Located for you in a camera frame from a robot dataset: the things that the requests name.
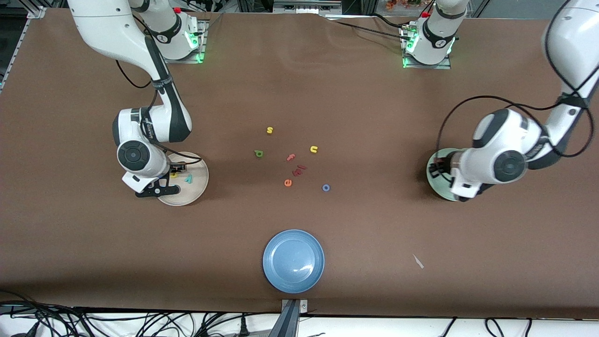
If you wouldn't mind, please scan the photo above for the grey power strip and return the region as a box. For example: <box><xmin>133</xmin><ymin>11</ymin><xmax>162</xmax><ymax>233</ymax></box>
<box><xmin>274</xmin><ymin>0</ymin><xmax>342</xmax><ymax>14</ymax></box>

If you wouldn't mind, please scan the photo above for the long aluminium table rail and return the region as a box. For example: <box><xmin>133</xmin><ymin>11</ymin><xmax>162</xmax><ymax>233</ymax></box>
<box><xmin>0</xmin><ymin>7</ymin><xmax>47</xmax><ymax>92</ymax></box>

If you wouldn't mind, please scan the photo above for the black floor cable bundle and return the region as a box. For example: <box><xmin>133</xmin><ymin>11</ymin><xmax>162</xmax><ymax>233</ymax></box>
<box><xmin>0</xmin><ymin>290</ymin><xmax>281</xmax><ymax>337</ymax></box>

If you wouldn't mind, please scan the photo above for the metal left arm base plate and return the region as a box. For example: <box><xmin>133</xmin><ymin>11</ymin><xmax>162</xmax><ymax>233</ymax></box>
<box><xmin>402</xmin><ymin>26</ymin><xmax>452</xmax><ymax>70</ymax></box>

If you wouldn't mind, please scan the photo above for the blue plate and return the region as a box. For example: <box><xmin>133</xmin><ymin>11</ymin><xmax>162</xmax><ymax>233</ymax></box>
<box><xmin>263</xmin><ymin>229</ymin><xmax>325</xmax><ymax>294</ymax></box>

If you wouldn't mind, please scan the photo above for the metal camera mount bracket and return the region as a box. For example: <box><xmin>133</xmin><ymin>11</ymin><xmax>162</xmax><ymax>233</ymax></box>
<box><xmin>281</xmin><ymin>299</ymin><xmax>308</xmax><ymax>337</ymax></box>

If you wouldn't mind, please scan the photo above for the brown paper table cover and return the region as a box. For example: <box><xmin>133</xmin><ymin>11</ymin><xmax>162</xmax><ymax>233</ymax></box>
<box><xmin>0</xmin><ymin>7</ymin><xmax>599</xmax><ymax>320</ymax></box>

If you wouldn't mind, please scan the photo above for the green plate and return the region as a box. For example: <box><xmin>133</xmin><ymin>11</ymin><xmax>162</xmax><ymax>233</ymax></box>
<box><xmin>427</xmin><ymin>148</ymin><xmax>461</xmax><ymax>202</ymax></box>

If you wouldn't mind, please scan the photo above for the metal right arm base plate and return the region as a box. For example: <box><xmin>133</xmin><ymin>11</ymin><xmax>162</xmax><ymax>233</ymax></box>
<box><xmin>156</xmin><ymin>19</ymin><xmax>209</xmax><ymax>64</ymax></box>

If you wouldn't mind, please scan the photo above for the black base cable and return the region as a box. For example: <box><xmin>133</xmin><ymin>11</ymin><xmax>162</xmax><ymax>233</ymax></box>
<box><xmin>325</xmin><ymin>14</ymin><xmax>415</xmax><ymax>43</ymax></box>

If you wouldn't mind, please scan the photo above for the beige plate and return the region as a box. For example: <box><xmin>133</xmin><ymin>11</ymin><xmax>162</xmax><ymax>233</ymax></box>
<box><xmin>157</xmin><ymin>151</ymin><xmax>210</xmax><ymax>207</ymax></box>

